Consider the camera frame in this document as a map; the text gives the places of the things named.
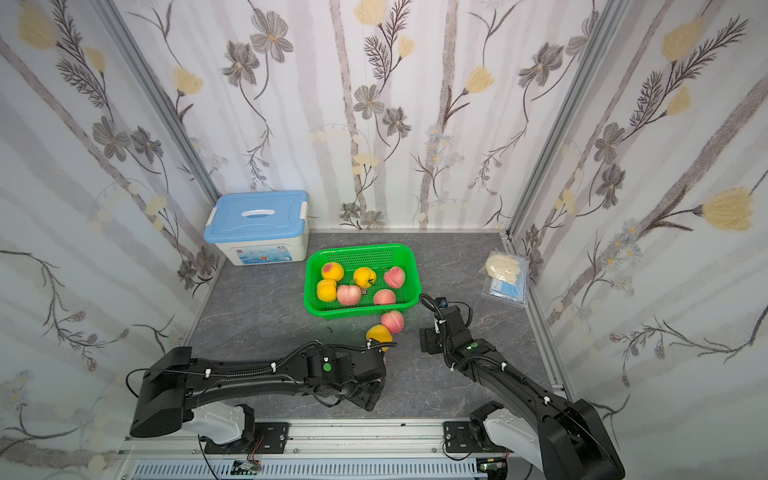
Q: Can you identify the pink peach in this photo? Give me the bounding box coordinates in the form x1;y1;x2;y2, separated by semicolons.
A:
383;266;406;289
336;285;362;307
380;310;405;334
373;289;397;306

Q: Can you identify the yellow peach with red blush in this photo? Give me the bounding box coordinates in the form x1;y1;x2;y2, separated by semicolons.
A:
321;262;345;282

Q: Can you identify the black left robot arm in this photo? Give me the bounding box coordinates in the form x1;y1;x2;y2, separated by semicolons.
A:
130;340;396;438

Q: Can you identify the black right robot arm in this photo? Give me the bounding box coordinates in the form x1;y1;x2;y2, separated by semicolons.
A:
420;294;626;479

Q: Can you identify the green plastic perforated basket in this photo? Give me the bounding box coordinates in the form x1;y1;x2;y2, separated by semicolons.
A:
304;243;422;320

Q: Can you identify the blue face mask pack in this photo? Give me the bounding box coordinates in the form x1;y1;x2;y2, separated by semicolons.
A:
482;277;528;307

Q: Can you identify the clear bag of white gloves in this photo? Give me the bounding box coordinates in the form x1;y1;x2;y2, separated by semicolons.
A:
480;250;528;284

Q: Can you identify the small green circuit board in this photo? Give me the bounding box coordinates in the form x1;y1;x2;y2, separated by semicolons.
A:
230;460;262;476

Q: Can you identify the blue lid storage box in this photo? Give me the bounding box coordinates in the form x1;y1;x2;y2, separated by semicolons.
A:
203;190;309;266

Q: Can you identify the aluminium front rail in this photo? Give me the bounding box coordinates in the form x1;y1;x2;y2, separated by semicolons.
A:
113;416;613;463

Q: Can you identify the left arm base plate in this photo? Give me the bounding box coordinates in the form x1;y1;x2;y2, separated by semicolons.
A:
203;422;291;455

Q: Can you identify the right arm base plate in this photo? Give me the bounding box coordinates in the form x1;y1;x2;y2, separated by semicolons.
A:
442;421;500;454

